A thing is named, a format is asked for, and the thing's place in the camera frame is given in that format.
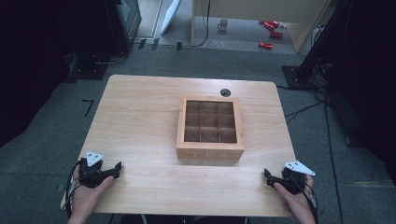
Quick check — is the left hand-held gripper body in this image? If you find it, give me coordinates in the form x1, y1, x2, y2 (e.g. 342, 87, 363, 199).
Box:
78, 150, 108, 189

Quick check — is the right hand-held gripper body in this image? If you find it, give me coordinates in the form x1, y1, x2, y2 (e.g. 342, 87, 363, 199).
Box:
279, 160, 317, 196

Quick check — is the person's left hand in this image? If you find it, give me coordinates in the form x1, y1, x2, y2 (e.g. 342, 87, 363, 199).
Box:
71, 165, 115, 218

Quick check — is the person's right hand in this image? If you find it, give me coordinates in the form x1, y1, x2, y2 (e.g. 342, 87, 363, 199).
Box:
273, 173, 316, 218

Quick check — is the wooden compartment tea box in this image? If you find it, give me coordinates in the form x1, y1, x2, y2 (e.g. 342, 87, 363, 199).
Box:
176, 95, 246, 161

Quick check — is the black flat floor base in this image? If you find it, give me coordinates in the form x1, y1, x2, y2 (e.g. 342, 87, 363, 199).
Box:
66, 55, 110, 81

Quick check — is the dark monitor cabinet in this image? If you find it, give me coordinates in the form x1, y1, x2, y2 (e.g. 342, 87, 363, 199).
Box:
104, 0, 143, 54

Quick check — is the white board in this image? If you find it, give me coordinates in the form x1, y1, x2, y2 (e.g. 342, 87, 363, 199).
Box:
160, 0, 182, 35

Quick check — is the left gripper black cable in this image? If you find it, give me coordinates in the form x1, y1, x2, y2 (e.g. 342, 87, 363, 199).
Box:
64, 158, 84, 218

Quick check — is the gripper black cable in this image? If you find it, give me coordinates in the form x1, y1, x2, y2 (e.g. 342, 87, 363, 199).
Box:
288, 174, 320, 224
64, 158, 84, 218

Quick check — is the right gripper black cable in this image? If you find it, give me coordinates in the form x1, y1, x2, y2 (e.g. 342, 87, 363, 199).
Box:
288, 174, 320, 224

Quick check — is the black floor cable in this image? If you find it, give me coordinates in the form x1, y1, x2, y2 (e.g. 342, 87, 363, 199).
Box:
276, 83, 345, 224

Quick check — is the black stand with base plate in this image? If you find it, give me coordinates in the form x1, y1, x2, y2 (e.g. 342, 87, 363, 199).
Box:
281, 0, 356, 91

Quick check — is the black hanging cable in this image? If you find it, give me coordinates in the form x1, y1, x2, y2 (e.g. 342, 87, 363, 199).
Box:
181, 0, 211, 49

